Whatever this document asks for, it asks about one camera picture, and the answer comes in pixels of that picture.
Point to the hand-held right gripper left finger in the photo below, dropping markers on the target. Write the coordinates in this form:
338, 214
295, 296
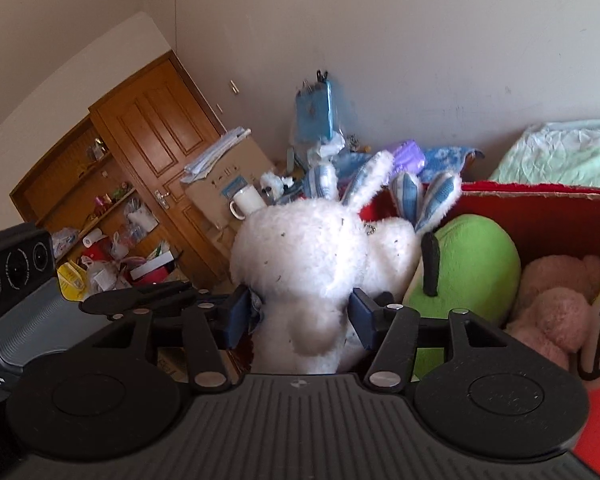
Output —
240, 317

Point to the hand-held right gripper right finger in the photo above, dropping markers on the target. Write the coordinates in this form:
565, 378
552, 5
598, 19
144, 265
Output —
360, 317

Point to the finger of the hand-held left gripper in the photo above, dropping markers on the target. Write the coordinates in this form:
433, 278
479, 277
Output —
130, 299

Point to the white rabbit plush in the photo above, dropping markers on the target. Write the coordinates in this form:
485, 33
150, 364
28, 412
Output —
300, 260
395, 240

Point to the green plush toy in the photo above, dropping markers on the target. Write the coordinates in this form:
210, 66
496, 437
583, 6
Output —
470, 270

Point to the pink bear plush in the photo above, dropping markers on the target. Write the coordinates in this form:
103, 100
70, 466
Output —
555, 310

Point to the red cardboard box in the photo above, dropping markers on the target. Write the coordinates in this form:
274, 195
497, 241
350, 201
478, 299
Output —
555, 225

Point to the red and white box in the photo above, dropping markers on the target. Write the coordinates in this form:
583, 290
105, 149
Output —
152, 267

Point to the yellow plastic bag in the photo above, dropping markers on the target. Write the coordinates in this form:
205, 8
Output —
72, 280

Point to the white paper roll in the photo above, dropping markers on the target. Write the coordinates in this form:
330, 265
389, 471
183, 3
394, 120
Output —
93, 237

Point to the white mug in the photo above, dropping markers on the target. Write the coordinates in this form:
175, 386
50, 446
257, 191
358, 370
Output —
247, 201

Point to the brown cardboard box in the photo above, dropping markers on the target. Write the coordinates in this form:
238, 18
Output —
210, 200

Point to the wooden shelf cabinet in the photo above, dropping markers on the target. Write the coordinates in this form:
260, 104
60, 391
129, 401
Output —
55, 185

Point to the white papers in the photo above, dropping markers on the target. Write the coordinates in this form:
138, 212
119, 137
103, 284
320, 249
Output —
215, 155

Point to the purple packet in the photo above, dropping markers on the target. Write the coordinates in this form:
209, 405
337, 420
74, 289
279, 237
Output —
405, 156

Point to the wooden door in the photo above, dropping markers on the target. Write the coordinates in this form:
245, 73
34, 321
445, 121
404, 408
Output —
155, 125

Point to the blue floral cloth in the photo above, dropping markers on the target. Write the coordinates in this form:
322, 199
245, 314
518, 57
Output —
450, 160

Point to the blue plastic pouch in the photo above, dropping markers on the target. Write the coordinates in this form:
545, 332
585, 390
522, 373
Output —
315, 107

